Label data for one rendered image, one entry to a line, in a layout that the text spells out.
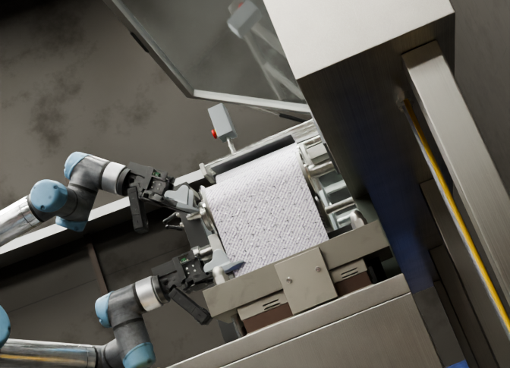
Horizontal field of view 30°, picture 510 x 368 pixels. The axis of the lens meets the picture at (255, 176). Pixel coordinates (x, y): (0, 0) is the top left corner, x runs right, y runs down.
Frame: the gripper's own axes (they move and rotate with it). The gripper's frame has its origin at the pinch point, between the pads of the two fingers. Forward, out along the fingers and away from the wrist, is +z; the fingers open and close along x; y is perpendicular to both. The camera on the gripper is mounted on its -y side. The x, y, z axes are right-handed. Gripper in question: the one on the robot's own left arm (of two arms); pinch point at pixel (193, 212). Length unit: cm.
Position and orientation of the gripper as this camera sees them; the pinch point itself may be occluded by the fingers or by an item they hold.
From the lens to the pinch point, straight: 232.7
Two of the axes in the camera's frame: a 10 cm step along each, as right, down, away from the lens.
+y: 3.3, -9.3, 1.5
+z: 9.2, 2.8, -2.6
